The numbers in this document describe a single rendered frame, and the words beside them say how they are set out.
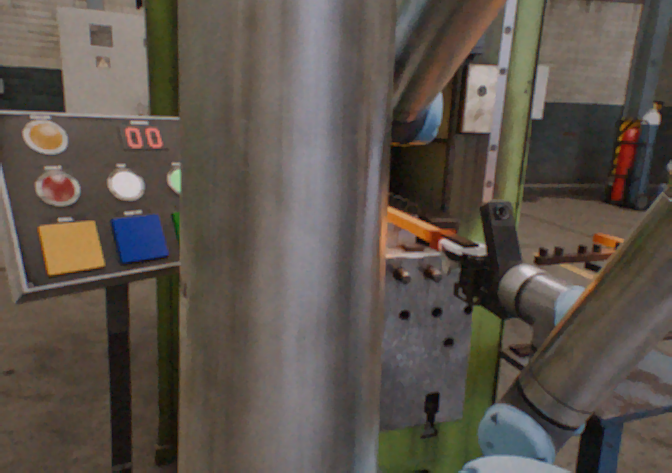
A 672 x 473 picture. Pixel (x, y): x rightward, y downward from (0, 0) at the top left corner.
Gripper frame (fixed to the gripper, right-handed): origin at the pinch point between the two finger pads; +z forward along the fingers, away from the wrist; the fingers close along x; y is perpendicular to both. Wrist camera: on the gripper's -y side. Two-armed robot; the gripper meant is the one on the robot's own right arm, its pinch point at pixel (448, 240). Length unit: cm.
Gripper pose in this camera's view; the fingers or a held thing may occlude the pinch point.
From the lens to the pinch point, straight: 95.9
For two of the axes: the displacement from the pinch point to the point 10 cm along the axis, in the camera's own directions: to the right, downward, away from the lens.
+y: -0.4, 9.8, 2.1
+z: -3.0, -2.1, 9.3
